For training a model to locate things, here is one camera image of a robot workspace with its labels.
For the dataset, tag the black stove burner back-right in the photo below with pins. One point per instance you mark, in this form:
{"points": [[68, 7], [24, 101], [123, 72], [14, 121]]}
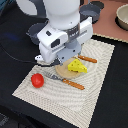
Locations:
{"points": [[98, 3]]}

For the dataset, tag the toy fork wooden handle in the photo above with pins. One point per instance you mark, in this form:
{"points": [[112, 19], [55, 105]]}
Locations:
{"points": [[73, 84]]}

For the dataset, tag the grey pot on stove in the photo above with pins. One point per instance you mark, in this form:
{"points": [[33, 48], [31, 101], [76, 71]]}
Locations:
{"points": [[90, 10]]}

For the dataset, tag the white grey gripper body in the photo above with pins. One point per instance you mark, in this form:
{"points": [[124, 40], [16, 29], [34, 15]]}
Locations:
{"points": [[57, 45]]}

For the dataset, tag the woven grey placemat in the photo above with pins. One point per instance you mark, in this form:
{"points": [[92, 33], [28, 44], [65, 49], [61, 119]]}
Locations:
{"points": [[64, 101]]}

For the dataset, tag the brown toy stove board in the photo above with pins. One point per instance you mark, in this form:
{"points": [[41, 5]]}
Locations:
{"points": [[106, 25]]}

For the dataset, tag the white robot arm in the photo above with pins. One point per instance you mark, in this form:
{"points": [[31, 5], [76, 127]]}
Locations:
{"points": [[61, 14]]}

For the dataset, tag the grey pot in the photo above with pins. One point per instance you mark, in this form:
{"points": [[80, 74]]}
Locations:
{"points": [[90, 10], [34, 30]]}

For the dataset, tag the beige bowl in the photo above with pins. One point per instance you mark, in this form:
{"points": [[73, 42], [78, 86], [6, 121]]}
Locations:
{"points": [[122, 15]]}

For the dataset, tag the round wooden plate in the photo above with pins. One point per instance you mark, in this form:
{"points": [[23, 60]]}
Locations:
{"points": [[64, 72]]}

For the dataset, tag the toy knife wooden handle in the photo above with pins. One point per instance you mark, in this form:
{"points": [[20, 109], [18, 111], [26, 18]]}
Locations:
{"points": [[87, 59]]}

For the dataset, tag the red toy tomato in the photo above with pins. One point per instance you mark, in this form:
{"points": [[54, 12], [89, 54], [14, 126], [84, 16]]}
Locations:
{"points": [[37, 80]]}

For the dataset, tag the yellow toy cheese wedge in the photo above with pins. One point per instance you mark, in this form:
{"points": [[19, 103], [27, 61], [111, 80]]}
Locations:
{"points": [[76, 65]]}

